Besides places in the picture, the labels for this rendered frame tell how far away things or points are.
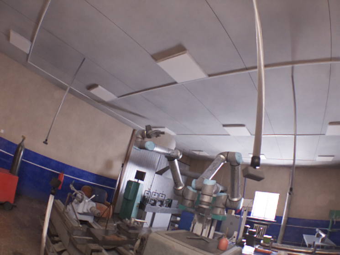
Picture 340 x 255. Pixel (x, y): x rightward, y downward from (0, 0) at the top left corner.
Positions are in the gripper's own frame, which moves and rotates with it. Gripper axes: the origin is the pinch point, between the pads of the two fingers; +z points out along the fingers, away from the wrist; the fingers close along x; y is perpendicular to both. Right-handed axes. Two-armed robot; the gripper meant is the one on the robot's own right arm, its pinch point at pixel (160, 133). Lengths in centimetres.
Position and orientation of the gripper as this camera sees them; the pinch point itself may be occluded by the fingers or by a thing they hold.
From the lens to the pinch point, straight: 169.7
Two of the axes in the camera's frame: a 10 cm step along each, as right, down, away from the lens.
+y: 2.1, 9.5, 2.2
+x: -6.3, 3.0, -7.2
